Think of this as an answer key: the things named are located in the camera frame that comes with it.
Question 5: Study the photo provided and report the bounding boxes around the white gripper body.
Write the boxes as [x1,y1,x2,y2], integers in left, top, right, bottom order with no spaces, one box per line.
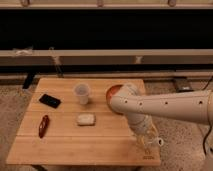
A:
[139,121,159,136]

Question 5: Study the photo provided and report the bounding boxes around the clear plastic bottle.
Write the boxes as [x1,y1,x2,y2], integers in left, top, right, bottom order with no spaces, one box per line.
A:
[136,133,164,155]

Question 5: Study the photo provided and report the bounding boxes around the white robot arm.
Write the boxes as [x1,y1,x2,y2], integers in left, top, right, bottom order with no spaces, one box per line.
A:
[106,83,213,146]

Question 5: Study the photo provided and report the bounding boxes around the orange bowl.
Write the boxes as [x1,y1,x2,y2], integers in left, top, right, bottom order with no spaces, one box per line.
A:
[106,85,121,111]

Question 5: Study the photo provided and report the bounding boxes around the black power box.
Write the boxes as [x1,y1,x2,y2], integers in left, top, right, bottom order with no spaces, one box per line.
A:
[173,77,192,92]

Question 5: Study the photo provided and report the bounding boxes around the white sponge block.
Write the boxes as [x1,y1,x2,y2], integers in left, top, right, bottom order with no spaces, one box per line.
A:
[77,114,96,126]

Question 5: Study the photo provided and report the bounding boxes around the clear plastic cup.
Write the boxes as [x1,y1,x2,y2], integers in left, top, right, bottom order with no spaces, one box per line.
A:
[74,84,90,105]

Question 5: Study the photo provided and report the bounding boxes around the wooden table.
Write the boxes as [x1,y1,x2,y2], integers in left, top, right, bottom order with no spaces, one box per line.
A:
[7,78,161,166]

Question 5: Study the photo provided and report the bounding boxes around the red chili pepper toy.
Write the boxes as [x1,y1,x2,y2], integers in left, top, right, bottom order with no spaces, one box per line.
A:
[39,115,49,138]

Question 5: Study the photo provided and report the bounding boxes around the black smartphone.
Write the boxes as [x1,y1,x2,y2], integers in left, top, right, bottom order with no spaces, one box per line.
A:
[39,94,61,108]

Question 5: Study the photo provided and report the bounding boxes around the black cable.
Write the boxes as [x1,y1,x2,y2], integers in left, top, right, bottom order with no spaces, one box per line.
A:
[201,76,213,158]

